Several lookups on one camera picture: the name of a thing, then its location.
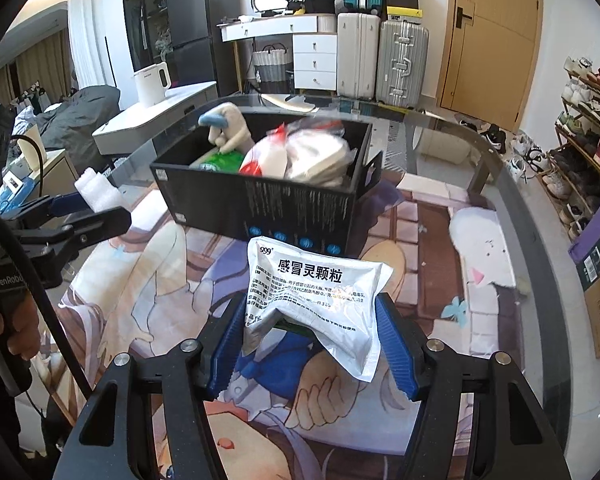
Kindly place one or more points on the beige cup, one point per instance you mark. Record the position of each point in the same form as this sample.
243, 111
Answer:
29, 152

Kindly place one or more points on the white ribbed canister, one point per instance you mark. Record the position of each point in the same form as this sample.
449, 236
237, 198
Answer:
328, 24

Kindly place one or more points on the red and white pouch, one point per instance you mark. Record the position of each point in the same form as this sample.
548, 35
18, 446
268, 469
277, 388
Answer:
270, 157

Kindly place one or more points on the person's left hand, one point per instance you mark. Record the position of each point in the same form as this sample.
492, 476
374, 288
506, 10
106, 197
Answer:
15, 327

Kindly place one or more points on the blue packet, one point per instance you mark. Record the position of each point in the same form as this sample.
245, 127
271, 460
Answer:
17, 197

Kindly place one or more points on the small white device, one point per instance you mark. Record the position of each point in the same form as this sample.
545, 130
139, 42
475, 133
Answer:
12, 181

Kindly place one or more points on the printed table mat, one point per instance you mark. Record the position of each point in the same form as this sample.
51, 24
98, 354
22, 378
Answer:
430, 260

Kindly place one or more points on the white dressing table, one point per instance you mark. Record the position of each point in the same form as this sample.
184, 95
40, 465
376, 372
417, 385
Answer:
315, 57

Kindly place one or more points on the black bag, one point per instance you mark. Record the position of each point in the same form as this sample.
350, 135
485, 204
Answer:
320, 4

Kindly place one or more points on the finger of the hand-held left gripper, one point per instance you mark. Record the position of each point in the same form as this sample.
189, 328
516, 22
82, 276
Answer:
67, 205
105, 222

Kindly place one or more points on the white electric kettle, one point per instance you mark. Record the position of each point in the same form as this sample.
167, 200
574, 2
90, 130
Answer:
150, 85

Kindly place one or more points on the white suitcase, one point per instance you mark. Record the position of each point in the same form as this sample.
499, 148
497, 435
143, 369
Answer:
357, 55

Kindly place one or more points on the beige curtains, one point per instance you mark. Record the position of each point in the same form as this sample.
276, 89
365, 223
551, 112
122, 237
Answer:
35, 65

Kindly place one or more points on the woven basket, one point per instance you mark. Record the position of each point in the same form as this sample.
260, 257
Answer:
272, 70

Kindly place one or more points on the silver suitcase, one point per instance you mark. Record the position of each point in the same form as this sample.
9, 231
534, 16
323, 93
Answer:
402, 65

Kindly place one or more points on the white foam piece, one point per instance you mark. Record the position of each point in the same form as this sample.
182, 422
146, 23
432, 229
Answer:
100, 190

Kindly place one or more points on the black storage box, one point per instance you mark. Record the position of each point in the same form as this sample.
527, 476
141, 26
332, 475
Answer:
260, 205

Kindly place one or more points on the white medicine packet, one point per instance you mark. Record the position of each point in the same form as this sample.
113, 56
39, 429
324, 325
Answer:
305, 280

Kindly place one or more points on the black glass cabinet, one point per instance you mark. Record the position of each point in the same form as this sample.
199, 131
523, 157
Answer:
142, 10

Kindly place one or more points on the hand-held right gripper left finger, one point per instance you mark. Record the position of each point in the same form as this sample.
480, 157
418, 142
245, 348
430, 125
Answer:
225, 342

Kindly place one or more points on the dark green box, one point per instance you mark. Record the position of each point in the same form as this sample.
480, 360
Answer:
592, 267

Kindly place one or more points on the green and white pouch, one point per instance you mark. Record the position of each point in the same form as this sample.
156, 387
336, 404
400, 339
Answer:
220, 162

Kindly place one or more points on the group of shoes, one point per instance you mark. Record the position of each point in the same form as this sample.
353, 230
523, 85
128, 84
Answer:
495, 137

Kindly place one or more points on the beige nightstand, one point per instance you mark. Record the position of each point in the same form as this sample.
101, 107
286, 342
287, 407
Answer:
60, 170

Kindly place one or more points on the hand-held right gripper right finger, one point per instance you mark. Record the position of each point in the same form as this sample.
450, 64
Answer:
396, 347

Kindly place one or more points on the white side table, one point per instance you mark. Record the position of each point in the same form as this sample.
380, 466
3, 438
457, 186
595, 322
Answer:
150, 120

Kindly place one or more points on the shoe rack with shoes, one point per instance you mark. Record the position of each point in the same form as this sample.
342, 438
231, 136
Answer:
587, 155

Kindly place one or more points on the black refrigerator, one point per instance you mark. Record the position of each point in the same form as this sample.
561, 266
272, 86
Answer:
200, 20

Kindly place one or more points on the wooden door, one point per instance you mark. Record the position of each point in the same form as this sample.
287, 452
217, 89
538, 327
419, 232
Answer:
495, 35

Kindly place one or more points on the white and blue plush toy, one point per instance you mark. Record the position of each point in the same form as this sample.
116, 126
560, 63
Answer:
235, 125

